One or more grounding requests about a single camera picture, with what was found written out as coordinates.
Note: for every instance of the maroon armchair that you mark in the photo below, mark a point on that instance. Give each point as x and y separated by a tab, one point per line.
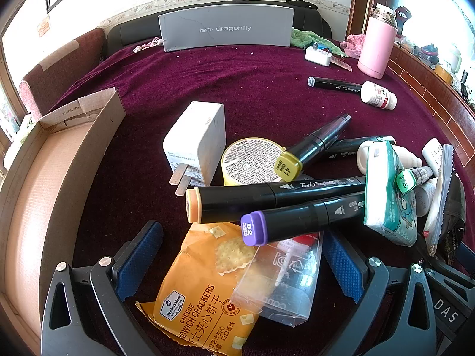
55	78

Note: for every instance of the small white plug adapter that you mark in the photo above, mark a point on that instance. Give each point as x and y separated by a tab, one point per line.
317	56

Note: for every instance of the orange cracker packet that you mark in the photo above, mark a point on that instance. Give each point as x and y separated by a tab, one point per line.
193	289

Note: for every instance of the peach cap marker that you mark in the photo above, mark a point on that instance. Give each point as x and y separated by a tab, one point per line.
241	200

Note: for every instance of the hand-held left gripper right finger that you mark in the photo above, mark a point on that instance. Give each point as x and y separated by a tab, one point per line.
341	267

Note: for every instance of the green cloth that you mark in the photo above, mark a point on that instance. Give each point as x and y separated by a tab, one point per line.
308	37

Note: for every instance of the clear plastic packet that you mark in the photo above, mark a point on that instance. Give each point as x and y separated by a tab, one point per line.
289	285

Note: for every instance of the wooden window frame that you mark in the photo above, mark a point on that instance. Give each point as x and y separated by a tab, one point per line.
362	0

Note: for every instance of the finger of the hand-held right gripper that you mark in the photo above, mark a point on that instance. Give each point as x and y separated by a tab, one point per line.
449	276

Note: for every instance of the white power adapter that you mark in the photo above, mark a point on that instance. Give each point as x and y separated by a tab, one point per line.
196	137

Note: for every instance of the cardboard box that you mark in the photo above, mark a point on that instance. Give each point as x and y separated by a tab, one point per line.
44	193

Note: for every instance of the black sofa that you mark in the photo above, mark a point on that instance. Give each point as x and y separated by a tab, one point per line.
130	31

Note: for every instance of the white dropper bottle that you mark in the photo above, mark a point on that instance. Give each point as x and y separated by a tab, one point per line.
406	155

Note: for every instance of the pink cloth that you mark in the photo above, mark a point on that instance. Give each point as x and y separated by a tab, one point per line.
352	42

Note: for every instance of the white pill bottle red label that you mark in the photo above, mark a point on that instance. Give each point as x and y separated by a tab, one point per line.
374	94

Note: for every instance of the purple cap marker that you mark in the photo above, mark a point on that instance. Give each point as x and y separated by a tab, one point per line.
297	218

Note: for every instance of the floral cloth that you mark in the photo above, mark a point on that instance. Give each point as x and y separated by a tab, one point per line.
18	133

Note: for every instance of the red wall notice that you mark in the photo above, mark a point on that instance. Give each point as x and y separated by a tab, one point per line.
43	26

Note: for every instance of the olive cap marker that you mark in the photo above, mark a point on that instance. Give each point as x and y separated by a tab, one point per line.
319	141

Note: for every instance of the blue printed box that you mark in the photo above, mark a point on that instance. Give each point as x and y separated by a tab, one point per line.
402	13

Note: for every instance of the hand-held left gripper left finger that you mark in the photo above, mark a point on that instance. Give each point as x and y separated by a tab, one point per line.
141	259

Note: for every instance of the grey shoe box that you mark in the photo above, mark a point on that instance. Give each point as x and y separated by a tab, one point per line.
222	29

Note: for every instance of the teal cartoon tissue pack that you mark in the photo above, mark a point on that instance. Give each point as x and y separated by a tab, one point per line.
386	207

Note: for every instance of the yellow round tin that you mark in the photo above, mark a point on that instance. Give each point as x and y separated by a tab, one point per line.
248	159

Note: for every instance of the green cap marker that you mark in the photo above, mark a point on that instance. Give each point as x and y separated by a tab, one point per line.
406	180

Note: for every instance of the pink thermos bottle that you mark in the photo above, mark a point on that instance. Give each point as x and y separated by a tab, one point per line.
376	48

